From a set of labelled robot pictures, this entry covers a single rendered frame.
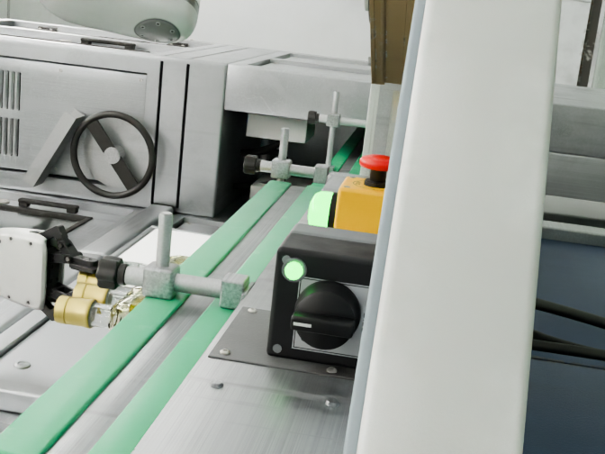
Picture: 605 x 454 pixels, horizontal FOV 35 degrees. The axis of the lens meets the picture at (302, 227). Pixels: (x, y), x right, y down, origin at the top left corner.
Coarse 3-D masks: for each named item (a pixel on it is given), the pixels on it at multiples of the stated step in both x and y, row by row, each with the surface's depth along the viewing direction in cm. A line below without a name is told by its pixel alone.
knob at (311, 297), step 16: (320, 288) 63; (336, 288) 63; (304, 304) 63; (320, 304) 62; (336, 304) 62; (352, 304) 63; (304, 320) 62; (320, 320) 61; (336, 320) 62; (352, 320) 62; (304, 336) 63; (320, 336) 63; (336, 336) 62; (352, 336) 62
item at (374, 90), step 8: (376, 88) 138; (376, 96) 139; (368, 104) 139; (376, 104) 140; (368, 112) 139; (376, 112) 140; (368, 120) 139; (368, 128) 140; (368, 136) 140; (368, 144) 140; (368, 152) 140; (368, 176) 142
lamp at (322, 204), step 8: (320, 192) 96; (328, 192) 96; (336, 192) 96; (312, 200) 95; (320, 200) 94; (328, 200) 94; (336, 200) 94; (312, 208) 95; (320, 208) 94; (328, 208) 94; (312, 216) 94; (320, 216) 94; (328, 216) 94; (312, 224) 95; (320, 224) 95; (328, 224) 94
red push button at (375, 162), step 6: (366, 156) 94; (372, 156) 94; (378, 156) 94; (384, 156) 94; (360, 162) 94; (366, 162) 93; (372, 162) 93; (378, 162) 92; (384, 162) 92; (372, 168) 93; (378, 168) 92; (384, 168) 92; (372, 174) 94; (378, 174) 94; (384, 174) 94; (372, 180) 94; (378, 180) 94; (384, 180) 94
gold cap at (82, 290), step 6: (78, 288) 120; (84, 288) 120; (90, 288) 120; (96, 288) 120; (102, 288) 120; (78, 294) 120; (84, 294) 120; (90, 294) 120; (96, 294) 120; (102, 294) 120; (96, 300) 120; (102, 300) 120
